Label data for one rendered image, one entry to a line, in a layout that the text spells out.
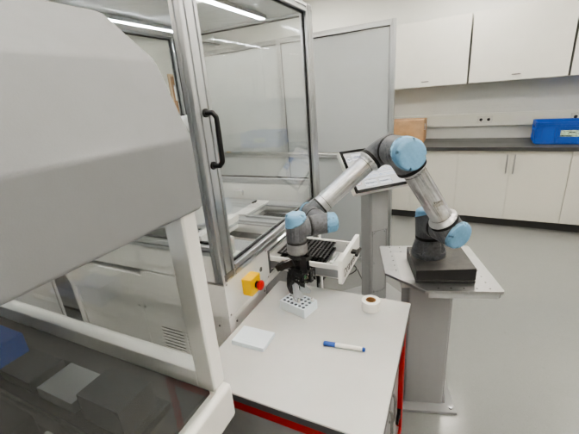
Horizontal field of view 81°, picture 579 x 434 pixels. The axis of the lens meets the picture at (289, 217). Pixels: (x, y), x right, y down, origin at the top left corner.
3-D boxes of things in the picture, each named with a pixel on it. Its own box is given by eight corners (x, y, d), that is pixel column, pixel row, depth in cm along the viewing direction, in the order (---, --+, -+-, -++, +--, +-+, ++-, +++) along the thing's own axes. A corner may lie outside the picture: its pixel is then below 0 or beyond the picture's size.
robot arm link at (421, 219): (431, 226, 162) (432, 200, 157) (451, 237, 150) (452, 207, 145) (409, 232, 159) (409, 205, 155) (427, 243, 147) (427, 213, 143)
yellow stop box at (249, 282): (263, 288, 137) (261, 272, 135) (254, 297, 131) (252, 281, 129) (252, 286, 139) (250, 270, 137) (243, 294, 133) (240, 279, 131)
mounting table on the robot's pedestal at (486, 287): (465, 265, 181) (468, 245, 177) (501, 316, 140) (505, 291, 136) (378, 264, 188) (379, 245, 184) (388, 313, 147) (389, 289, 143)
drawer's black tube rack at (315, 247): (336, 254, 162) (335, 241, 160) (324, 271, 147) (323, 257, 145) (294, 249, 171) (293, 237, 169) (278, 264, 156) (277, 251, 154)
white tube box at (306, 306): (317, 307, 135) (317, 300, 134) (304, 319, 129) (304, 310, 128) (293, 298, 143) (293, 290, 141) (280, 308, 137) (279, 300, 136)
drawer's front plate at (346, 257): (359, 255, 163) (359, 233, 160) (342, 285, 139) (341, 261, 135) (356, 254, 164) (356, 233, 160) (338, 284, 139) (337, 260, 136)
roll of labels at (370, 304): (374, 301, 136) (374, 293, 135) (383, 311, 130) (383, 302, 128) (358, 306, 134) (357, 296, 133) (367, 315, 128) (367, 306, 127)
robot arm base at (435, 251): (438, 244, 165) (439, 226, 162) (451, 259, 151) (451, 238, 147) (407, 248, 166) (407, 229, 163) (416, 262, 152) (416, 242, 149)
